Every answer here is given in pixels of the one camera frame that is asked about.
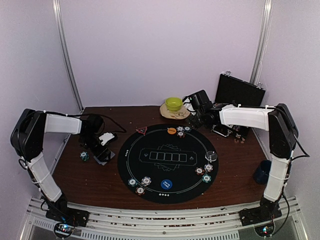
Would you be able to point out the black hundred chip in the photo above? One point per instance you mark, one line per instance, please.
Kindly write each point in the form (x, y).
(140, 191)
(181, 134)

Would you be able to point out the orange big blind button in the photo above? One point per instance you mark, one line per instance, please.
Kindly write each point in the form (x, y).
(172, 130)

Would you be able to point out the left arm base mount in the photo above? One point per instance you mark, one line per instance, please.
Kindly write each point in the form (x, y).
(66, 224)

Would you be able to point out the green fifty chip bottom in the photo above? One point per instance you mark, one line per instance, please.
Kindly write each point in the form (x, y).
(132, 182)

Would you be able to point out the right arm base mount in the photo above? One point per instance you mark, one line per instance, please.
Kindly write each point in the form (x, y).
(261, 219)

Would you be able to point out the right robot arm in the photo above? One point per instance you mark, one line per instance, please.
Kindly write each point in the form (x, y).
(283, 139)

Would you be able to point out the blue fifty chip top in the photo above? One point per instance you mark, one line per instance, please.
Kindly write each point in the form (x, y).
(186, 129)

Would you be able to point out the clear dealer button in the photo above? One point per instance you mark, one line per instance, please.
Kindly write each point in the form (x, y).
(211, 156)

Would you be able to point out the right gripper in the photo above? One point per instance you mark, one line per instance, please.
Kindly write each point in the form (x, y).
(192, 122)

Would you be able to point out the beige bird plate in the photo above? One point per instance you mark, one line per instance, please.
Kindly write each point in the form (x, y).
(180, 114)

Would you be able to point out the green plastic bowl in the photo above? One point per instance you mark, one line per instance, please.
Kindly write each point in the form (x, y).
(173, 103)

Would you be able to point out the black hundred chip top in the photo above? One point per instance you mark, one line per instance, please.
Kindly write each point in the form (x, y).
(181, 134)

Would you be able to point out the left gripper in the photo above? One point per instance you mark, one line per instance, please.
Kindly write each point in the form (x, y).
(103, 154)

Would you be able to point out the aluminium post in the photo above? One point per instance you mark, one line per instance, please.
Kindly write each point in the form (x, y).
(262, 42)
(65, 53)

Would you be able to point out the aluminium front rail frame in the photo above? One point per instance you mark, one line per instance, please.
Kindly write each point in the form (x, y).
(215, 223)

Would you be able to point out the black poker chip case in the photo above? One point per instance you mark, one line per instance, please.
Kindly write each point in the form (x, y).
(233, 90)

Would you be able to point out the right aluminium post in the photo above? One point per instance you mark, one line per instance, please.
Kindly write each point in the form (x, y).
(262, 42)

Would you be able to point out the dark blue mug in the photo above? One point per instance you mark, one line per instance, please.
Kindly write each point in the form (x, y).
(261, 174)

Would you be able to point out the round black poker mat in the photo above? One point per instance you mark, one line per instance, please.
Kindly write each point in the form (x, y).
(160, 155)

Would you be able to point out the red triangular token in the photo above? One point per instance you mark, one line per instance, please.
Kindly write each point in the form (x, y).
(142, 130)

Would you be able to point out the green chip stack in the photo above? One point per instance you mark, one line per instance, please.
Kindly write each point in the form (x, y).
(84, 156)

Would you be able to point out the black hundred chip bottom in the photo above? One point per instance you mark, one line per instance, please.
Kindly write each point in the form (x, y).
(140, 191)

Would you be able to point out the blue small blind button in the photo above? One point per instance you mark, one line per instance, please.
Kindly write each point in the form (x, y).
(166, 184)

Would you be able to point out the blue ten chip bottom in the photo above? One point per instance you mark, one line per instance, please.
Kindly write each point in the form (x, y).
(146, 181)

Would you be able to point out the left aluminium post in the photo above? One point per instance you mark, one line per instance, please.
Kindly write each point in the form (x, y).
(65, 53)

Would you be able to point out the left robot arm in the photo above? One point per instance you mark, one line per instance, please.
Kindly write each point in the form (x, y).
(27, 139)

